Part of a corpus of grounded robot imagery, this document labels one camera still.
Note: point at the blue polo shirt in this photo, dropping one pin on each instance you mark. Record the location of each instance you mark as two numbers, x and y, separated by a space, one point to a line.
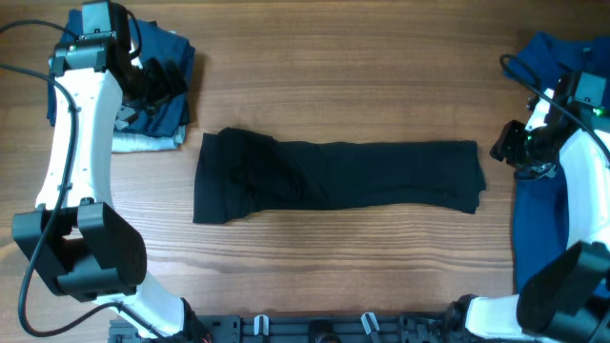
540 220

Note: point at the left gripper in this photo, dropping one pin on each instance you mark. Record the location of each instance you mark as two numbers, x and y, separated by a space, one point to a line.
165 89

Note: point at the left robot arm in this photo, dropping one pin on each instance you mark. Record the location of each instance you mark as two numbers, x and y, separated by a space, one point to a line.
74 239

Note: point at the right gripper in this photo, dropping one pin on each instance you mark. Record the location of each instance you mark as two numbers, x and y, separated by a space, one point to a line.
505 146

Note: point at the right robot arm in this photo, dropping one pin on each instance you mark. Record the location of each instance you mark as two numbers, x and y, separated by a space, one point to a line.
568 130

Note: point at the black polo shirt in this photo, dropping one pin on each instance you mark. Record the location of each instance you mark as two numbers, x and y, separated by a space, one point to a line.
240 172

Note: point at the folded light grey garment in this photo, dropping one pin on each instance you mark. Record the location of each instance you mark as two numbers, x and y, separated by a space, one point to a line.
124 142

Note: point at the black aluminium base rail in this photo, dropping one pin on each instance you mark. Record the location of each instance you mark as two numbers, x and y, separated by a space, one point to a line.
366 328

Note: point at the folded navy blue garment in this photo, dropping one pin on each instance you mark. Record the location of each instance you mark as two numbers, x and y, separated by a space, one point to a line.
167 109

